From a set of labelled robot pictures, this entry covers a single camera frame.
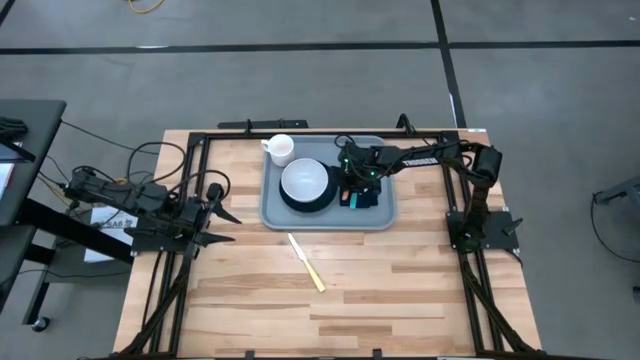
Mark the black bundle on desk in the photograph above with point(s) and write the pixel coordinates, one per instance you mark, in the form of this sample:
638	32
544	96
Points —
11	129

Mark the dark teal plate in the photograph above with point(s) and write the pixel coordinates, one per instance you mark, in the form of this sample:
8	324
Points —
327	200

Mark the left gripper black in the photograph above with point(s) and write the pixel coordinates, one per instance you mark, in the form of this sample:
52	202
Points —
195	217

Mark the navy napkin with white label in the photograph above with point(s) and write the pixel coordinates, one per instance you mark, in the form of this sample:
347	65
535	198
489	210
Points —
370	201

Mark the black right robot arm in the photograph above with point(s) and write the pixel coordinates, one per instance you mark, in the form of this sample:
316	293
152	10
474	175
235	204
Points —
425	161

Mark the black metal table frame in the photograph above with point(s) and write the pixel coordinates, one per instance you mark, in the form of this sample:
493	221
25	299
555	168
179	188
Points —
230	135

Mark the white ribbed bowl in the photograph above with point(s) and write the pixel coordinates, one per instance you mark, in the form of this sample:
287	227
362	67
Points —
305	179

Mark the black bar behind table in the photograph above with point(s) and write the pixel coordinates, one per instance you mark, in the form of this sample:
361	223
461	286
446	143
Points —
260	124

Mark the grey plastic tray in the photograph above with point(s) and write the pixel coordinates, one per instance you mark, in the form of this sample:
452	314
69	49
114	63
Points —
320	220

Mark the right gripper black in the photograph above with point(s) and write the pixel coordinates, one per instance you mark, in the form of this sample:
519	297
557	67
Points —
360	167

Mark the grey metal stand leg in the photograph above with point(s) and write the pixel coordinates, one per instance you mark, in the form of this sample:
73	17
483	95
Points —
625	190

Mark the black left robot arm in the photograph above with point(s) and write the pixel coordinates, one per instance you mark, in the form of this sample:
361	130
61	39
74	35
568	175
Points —
110	192

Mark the black side desk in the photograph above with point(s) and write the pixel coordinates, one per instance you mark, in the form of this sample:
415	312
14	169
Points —
35	120

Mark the white labelled box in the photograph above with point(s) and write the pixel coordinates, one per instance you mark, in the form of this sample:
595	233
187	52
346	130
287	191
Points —
107	225

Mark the white mug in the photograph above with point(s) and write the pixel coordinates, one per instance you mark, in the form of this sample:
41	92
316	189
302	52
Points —
281	149

